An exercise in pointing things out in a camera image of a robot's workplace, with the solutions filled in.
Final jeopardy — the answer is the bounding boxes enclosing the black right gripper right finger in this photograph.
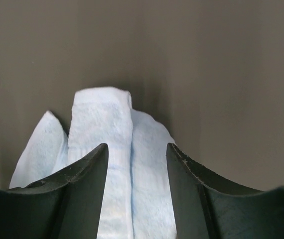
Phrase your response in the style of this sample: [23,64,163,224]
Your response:
[166,143,284,239]

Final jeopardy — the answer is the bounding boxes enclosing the light blue towel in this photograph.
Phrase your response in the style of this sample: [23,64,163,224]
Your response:
[9,87,177,239]

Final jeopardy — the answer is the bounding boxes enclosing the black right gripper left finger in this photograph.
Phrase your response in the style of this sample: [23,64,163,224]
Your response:
[0,143,108,239]

